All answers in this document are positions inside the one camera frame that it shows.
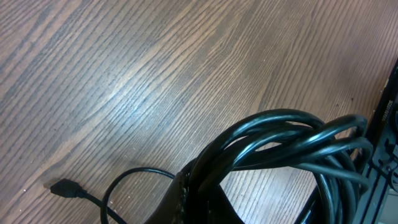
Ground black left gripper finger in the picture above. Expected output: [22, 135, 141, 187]
[146, 171, 243, 224]

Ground black USB cable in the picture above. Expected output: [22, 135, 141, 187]
[183, 108, 374, 224]
[43, 167, 177, 224]

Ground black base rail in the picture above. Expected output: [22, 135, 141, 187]
[292, 58, 398, 224]

